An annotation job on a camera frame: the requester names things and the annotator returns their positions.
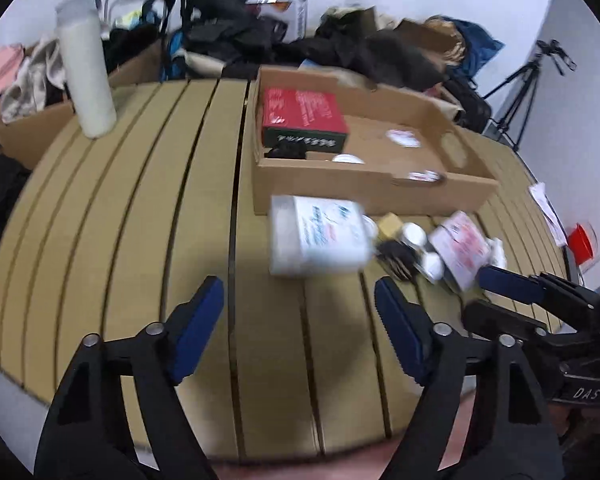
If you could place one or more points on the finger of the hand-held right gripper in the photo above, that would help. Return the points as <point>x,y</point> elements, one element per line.
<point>510,284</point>
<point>500,321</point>

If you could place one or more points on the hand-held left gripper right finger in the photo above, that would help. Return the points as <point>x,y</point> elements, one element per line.
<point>399,332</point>

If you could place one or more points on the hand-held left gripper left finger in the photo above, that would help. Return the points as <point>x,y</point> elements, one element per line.
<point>196,332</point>

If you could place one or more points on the small white pump bottle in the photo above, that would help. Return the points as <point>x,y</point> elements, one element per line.
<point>497,254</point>

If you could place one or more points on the pink and white pouch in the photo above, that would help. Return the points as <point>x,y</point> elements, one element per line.
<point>457,250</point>

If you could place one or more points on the white earbuds case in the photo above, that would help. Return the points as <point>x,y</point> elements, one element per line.
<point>432,265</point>

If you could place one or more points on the small white round container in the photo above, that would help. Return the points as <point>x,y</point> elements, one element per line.
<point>413,235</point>

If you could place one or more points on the small wooden cube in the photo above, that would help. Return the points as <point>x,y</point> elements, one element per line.
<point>389,226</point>

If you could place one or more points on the white wet wipes pack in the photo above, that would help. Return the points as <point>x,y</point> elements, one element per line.
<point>315,240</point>

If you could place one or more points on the cardboard tray box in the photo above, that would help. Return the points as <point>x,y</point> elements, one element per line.
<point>380,187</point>

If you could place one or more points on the red object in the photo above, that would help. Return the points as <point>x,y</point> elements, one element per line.
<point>582,245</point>

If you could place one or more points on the white paper sheet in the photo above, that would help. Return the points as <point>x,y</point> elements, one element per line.
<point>547,210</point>

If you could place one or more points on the white round lid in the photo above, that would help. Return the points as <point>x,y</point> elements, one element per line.
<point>347,159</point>
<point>402,137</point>

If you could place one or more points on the black suitcase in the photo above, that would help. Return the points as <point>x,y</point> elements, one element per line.
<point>467,102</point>

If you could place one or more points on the red box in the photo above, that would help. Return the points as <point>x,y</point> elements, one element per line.
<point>300,112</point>

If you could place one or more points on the blue bag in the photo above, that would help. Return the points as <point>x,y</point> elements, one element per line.
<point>477,42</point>

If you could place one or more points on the large cardboard box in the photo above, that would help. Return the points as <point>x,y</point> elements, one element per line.
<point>35,132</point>

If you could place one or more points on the open cardboard box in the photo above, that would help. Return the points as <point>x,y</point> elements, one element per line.
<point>415,32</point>

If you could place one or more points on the tall white bottle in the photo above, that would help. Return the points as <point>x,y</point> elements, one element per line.
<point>85,70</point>

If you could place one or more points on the beige cloth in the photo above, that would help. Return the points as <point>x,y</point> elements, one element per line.
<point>35,80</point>

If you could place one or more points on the pile of black clothes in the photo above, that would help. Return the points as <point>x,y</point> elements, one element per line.
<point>280,45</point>

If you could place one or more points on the pink cloth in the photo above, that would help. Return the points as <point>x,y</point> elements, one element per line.
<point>0,72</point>

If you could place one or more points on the printed carton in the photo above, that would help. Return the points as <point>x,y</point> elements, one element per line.
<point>285,10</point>

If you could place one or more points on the black camera tripod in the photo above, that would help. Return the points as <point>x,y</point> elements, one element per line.
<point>525,90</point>

